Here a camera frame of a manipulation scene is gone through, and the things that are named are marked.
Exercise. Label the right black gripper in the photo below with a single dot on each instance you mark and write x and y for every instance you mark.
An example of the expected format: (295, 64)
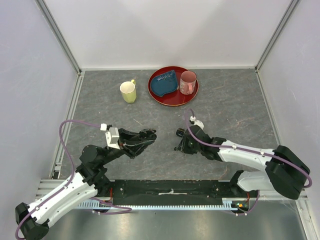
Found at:
(182, 146)

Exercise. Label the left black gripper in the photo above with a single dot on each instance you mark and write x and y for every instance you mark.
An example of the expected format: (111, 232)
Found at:
(127, 138)

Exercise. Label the black glossy charging case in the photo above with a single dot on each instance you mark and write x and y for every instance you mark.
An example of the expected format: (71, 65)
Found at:
(180, 132)

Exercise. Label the black oval charging case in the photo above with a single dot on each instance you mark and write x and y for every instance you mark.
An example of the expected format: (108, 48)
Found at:
(148, 134)

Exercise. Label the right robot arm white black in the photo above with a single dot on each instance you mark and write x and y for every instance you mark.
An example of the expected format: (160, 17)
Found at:
(274, 169)

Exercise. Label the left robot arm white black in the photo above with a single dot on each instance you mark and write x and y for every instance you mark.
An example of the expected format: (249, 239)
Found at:
(86, 181)

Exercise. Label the yellow-green mug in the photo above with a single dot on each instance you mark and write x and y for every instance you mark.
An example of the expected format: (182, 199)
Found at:
(128, 91)

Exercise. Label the blue leaf-shaped dish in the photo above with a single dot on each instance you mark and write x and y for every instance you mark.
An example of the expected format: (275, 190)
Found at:
(164, 83)

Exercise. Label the pink patterned mug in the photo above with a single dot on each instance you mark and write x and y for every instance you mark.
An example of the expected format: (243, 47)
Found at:
(187, 82)

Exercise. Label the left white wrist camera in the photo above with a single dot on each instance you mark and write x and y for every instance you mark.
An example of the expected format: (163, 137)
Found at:
(112, 135)

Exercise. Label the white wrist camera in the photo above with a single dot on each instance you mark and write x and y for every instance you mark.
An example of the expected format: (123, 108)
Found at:
(195, 122)
(112, 135)

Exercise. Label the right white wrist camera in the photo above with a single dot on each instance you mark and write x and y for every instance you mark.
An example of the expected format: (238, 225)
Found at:
(195, 122)

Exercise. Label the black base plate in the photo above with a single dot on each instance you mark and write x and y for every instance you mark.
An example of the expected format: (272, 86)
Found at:
(151, 193)

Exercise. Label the slotted cable duct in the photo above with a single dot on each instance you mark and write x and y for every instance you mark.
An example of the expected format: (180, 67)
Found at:
(226, 205)

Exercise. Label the left aluminium frame post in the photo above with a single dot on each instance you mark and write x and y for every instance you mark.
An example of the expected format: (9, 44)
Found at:
(58, 34)

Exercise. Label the aluminium frame post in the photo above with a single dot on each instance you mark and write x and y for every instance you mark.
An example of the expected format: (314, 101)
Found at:
(58, 34)
(276, 34)

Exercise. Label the right aluminium frame post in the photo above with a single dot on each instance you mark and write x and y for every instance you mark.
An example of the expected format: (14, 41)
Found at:
(276, 34)

